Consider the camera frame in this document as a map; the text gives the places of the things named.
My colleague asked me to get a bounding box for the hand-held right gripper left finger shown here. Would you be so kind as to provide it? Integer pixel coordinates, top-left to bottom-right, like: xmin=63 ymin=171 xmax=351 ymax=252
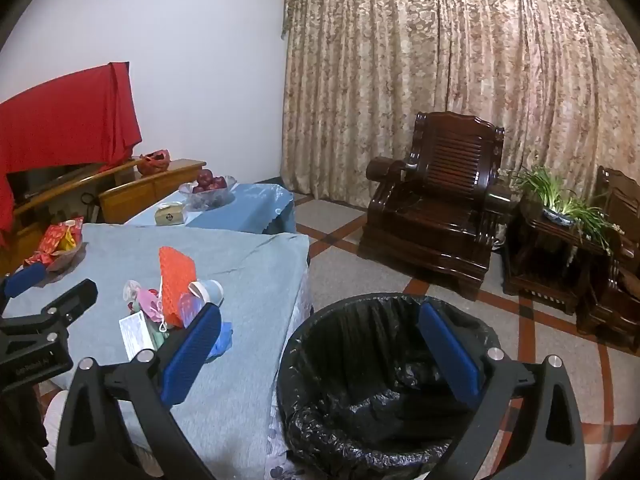
xmin=54 ymin=302 xmax=223 ymax=480

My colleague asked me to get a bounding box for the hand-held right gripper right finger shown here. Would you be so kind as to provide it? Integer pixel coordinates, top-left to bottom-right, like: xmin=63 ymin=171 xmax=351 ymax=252
xmin=417 ymin=297 xmax=587 ymax=480

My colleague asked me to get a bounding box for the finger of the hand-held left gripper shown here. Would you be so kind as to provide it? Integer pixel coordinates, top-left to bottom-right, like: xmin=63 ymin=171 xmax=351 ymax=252
xmin=0 ymin=261 xmax=48 ymax=301
xmin=0 ymin=279 xmax=99 ymax=348

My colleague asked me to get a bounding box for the blue plastic wrapper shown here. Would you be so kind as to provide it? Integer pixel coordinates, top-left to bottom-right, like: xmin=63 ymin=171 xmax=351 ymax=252
xmin=207 ymin=322 xmax=235 ymax=361

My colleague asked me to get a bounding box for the pink plastic wrapper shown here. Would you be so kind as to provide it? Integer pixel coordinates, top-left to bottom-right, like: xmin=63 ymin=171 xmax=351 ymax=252
xmin=135 ymin=287 xmax=166 ymax=323

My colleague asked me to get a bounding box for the white paper cup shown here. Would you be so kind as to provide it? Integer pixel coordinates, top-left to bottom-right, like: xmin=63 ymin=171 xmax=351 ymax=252
xmin=189 ymin=280 xmax=224 ymax=306

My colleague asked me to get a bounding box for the orange foam fruit net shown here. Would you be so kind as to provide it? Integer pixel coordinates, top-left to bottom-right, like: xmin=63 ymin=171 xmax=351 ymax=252
xmin=159 ymin=246 xmax=198 ymax=328

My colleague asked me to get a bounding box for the black-lined trash bin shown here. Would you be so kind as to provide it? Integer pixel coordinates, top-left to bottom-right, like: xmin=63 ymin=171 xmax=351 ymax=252
xmin=276 ymin=292 xmax=506 ymax=480

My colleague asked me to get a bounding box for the glass snack dish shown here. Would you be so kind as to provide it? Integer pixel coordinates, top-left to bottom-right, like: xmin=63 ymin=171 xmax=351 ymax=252
xmin=30 ymin=242 xmax=90 ymax=283

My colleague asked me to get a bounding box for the red snack packet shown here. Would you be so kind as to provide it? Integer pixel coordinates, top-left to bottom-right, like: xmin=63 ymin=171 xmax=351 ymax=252
xmin=25 ymin=217 xmax=85 ymax=266

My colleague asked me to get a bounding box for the black television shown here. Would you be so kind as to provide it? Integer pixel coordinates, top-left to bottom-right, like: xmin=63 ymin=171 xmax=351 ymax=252
xmin=6 ymin=162 xmax=101 ymax=206

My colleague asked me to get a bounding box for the grey tablecloth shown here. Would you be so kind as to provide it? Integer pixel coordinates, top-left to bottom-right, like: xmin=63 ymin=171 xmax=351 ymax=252
xmin=0 ymin=222 xmax=311 ymax=480

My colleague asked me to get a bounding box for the floral plastic table cover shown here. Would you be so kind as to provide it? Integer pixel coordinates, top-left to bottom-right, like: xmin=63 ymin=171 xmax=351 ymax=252
xmin=265 ymin=247 xmax=315 ymax=480

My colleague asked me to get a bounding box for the gold tissue box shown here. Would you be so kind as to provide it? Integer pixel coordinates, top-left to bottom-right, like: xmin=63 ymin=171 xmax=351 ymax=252
xmin=153 ymin=201 xmax=187 ymax=226

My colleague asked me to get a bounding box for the dark wooden side table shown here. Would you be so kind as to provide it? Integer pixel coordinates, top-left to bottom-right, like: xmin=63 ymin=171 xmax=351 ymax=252
xmin=501 ymin=195 xmax=608 ymax=316

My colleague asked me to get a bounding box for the glass fruit bowl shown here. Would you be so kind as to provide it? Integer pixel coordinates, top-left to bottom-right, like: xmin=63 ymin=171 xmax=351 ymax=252
xmin=179 ymin=175 xmax=237 ymax=211

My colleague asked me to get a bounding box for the filled red plastic bag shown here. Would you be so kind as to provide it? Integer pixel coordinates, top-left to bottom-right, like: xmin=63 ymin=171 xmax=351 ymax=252
xmin=138 ymin=149 xmax=171 ymax=176

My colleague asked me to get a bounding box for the red cloth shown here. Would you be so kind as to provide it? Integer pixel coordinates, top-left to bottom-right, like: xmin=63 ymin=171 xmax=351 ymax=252
xmin=0 ymin=61 xmax=142 ymax=246

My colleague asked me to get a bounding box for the blue tablecloth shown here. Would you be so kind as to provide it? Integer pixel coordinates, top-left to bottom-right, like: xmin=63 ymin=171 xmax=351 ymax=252
xmin=125 ymin=182 xmax=296 ymax=236

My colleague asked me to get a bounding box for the potted green plant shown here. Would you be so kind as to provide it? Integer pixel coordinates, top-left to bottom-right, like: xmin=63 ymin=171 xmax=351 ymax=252
xmin=500 ymin=164 xmax=626 ymax=256

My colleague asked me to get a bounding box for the dark wooden armchair with cushion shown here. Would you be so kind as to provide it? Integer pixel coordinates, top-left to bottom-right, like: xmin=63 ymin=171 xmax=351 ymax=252
xmin=575 ymin=165 xmax=640 ymax=353

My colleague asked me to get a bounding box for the beige patterned curtain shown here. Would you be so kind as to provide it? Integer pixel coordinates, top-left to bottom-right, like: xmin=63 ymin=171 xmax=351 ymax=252
xmin=280 ymin=0 xmax=640 ymax=241

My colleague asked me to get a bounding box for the black cable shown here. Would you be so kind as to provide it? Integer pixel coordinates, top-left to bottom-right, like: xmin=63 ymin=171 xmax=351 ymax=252
xmin=80 ymin=191 xmax=100 ymax=223

